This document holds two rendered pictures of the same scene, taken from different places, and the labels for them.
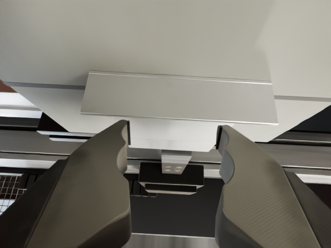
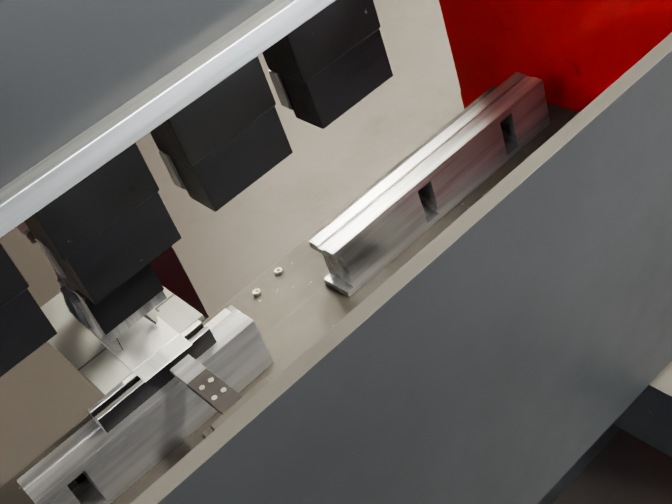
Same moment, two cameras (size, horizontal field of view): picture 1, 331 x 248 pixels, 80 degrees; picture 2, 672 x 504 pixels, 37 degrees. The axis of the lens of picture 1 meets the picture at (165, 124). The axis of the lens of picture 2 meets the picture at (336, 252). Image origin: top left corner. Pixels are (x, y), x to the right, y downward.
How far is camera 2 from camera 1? 1.57 m
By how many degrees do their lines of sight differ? 114
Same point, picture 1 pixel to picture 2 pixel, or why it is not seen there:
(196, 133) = (158, 336)
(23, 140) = not seen: outside the picture
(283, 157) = not seen: hidden behind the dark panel
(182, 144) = (167, 350)
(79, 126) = (107, 381)
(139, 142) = (144, 369)
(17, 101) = (81, 436)
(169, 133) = (149, 347)
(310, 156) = not seen: hidden behind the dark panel
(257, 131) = (181, 316)
